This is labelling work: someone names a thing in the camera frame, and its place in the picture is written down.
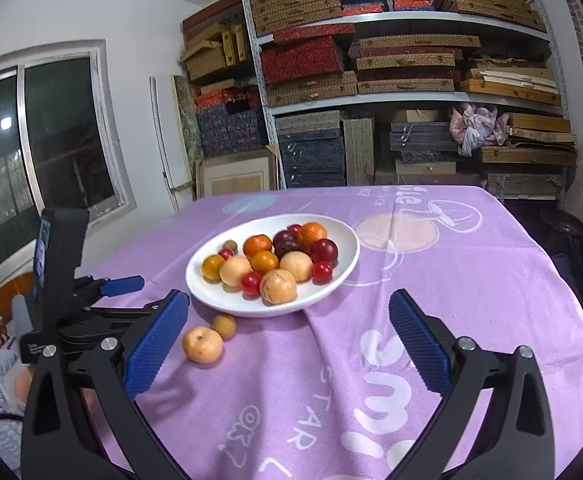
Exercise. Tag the small red cherry tomato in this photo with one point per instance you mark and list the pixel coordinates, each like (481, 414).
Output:
(322, 272)

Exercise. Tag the white board leaning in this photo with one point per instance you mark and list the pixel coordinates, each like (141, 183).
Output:
(170, 140)

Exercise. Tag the small orange tomato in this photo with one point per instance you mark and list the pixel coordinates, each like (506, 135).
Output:
(264, 262)

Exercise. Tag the framed picture on floor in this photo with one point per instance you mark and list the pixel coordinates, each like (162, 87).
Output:
(241, 172)

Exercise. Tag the person's left hand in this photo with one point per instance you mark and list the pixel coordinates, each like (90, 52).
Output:
(23, 381)

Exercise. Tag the metal storage shelf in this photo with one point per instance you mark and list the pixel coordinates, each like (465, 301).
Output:
(358, 92)

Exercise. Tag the orange mandarin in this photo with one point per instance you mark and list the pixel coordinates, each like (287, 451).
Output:
(255, 244)
(310, 233)

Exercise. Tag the window with white frame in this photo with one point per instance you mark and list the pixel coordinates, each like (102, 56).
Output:
(59, 146)

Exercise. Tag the purple printed tablecloth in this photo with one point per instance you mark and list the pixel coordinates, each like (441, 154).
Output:
(330, 392)

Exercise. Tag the beige apple-shaped fruit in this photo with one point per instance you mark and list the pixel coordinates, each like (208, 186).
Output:
(202, 345)

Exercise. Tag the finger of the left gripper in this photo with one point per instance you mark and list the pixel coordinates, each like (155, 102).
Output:
(119, 319)
(105, 287)

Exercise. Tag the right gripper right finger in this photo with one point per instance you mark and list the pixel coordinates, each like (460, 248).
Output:
(515, 439)

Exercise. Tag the tan round fruit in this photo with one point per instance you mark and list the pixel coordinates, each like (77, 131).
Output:
(299, 264)

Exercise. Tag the speckled tan melon fruit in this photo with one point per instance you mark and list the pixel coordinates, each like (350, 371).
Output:
(278, 287)

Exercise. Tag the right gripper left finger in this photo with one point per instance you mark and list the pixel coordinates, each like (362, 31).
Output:
(65, 437)

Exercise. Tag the large dark red plum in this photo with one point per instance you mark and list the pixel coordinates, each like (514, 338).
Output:
(324, 250)

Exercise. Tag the small brown longan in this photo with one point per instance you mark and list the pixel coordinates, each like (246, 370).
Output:
(225, 325)
(231, 245)

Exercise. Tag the yellow cherry tomato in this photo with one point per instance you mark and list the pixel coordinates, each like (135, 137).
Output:
(211, 268)

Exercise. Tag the wooden chair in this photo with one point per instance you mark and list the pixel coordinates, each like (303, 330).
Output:
(19, 285)

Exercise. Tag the dark brown passion fruit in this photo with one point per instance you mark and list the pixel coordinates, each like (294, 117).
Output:
(286, 246)

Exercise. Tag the white oval plate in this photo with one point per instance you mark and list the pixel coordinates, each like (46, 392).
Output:
(232, 300)

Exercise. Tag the pink plastic bag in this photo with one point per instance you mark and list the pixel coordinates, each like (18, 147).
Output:
(473, 127)

